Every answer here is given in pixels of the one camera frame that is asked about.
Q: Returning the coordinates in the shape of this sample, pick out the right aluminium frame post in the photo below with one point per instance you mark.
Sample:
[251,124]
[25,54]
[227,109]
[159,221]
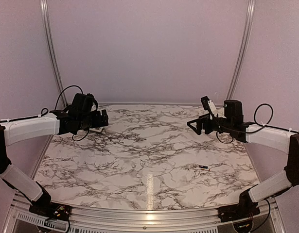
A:
[243,48]

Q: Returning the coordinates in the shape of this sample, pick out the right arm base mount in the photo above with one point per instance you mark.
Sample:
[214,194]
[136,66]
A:
[237,211]

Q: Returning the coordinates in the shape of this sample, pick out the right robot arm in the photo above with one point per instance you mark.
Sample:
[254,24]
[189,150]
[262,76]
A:
[284,140]

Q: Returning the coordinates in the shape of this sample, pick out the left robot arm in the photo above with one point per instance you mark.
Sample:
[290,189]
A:
[81,114]

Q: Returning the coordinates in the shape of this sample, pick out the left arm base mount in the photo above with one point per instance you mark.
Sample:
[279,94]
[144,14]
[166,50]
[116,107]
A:
[52,211]

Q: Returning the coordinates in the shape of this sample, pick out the front aluminium rail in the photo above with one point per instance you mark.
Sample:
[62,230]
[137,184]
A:
[100,220]

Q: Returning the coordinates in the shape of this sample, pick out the aluminium frame post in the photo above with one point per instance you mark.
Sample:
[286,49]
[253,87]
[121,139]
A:
[50,44]
[243,48]

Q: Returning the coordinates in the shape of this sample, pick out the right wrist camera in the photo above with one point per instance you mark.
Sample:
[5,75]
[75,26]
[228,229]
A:
[209,105]

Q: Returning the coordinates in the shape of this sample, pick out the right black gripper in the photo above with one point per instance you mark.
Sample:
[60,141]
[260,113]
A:
[205,119]

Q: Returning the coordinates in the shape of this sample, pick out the left aluminium frame post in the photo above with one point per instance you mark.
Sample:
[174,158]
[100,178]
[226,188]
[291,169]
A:
[50,44]

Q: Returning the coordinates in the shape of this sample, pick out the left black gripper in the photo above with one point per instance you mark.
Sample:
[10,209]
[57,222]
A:
[98,122]

